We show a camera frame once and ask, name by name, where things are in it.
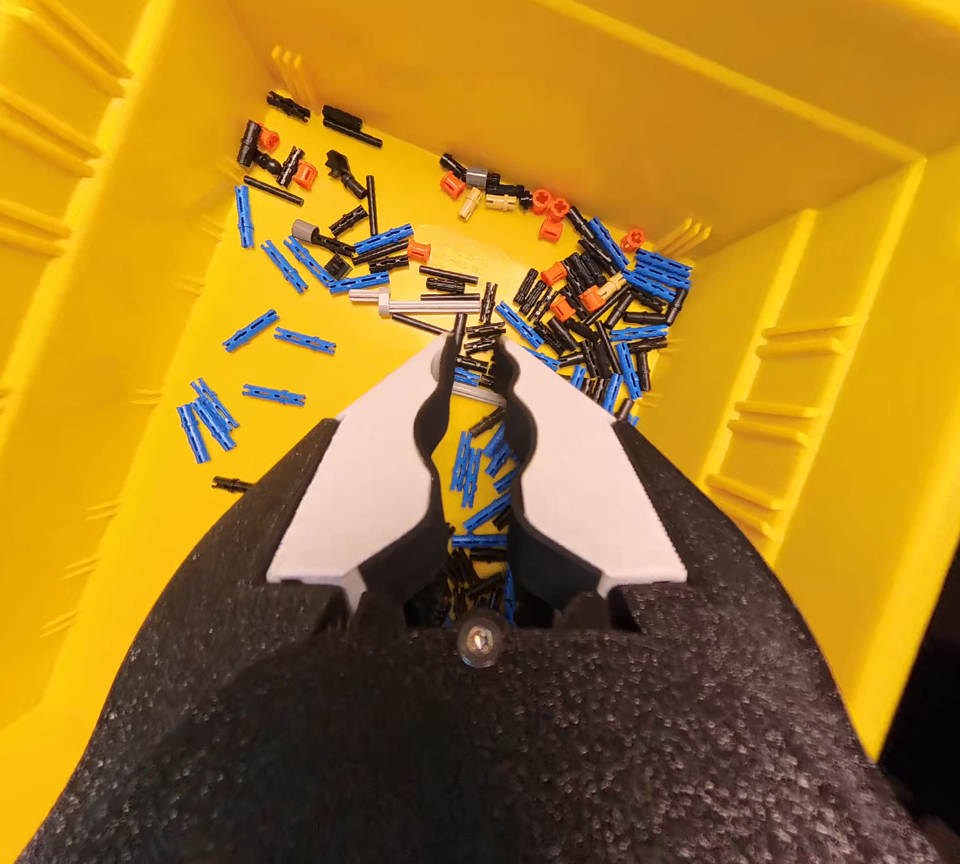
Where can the pile of blue black pins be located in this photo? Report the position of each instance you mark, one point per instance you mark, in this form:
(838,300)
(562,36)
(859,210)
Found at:
(592,309)

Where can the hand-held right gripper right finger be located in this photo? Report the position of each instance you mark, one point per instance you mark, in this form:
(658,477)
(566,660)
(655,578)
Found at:
(592,489)

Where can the yellow plastic bin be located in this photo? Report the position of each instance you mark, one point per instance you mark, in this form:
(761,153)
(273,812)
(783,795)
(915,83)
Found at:
(525,53)

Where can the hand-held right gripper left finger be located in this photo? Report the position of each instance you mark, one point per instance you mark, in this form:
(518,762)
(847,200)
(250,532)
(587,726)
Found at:
(360,489)

